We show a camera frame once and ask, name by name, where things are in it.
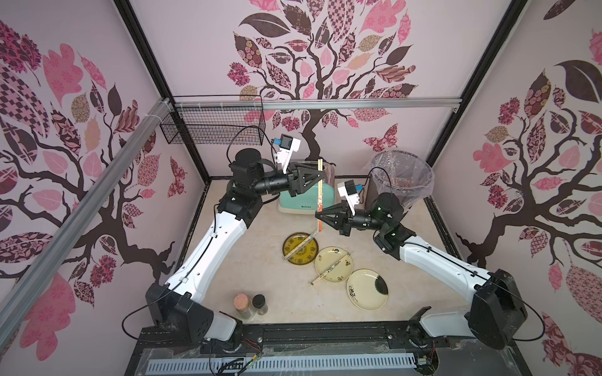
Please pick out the mint green toaster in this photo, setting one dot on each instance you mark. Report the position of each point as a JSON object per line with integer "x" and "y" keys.
{"x": 307, "y": 203}

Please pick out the wrapped chopsticks panda wrapper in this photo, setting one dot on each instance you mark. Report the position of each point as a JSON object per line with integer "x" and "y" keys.
{"x": 330, "y": 269}

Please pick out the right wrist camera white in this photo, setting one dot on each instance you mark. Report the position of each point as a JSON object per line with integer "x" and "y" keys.
{"x": 349, "y": 192}

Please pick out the clear plastic bin liner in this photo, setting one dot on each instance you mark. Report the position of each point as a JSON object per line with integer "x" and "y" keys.
{"x": 404, "y": 176}

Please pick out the white slotted cable duct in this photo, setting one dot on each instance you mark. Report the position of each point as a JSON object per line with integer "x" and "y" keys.
{"x": 278, "y": 365}

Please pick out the aluminium frame bar left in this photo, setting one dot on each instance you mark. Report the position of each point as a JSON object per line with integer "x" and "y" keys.
{"x": 16, "y": 305}

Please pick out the aluminium frame bar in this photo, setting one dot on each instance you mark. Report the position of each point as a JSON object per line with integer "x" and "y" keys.
{"x": 16, "y": 305}
{"x": 289, "y": 105}

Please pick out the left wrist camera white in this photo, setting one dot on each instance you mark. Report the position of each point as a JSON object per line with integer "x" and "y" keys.
{"x": 286, "y": 146}

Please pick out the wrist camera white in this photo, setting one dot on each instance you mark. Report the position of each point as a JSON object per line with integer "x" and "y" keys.
{"x": 286, "y": 146}
{"x": 349, "y": 192}

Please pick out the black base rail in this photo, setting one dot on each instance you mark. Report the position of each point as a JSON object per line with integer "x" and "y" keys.
{"x": 435, "y": 356}

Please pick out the black wire wall basket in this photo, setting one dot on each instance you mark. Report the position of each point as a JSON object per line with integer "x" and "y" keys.
{"x": 215, "y": 120}

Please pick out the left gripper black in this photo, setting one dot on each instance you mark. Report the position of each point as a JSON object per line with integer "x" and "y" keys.
{"x": 295, "y": 178}

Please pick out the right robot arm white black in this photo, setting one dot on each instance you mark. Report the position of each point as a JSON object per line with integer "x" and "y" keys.
{"x": 495, "y": 309}

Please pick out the aluminium frame bar rear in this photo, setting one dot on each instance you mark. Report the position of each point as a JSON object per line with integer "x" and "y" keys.
{"x": 289, "y": 105}

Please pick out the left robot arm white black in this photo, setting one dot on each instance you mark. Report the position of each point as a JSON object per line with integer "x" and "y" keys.
{"x": 176, "y": 305}

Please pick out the black lid spice jar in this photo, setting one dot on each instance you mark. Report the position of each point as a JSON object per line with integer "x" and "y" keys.
{"x": 260, "y": 304}

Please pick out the cream plate with calligraphy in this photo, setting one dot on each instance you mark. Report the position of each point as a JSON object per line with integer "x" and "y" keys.
{"x": 326, "y": 257}

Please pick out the yellow patterned plate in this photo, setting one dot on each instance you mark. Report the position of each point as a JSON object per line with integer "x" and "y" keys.
{"x": 303, "y": 256}

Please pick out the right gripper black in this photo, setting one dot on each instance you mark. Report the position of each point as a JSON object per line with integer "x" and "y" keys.
{"x": 348, "y": 221}

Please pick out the pink lid spice jar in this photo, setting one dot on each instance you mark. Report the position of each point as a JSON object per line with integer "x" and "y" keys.
{"x": 243, "y": 306}

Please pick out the black mesh trash bin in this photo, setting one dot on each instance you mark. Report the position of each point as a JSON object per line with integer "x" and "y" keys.
{"x": 385, "y": 188}

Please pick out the cream plate with green patch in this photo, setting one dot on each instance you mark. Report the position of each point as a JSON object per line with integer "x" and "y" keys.
{"x": 367, "y": 290}

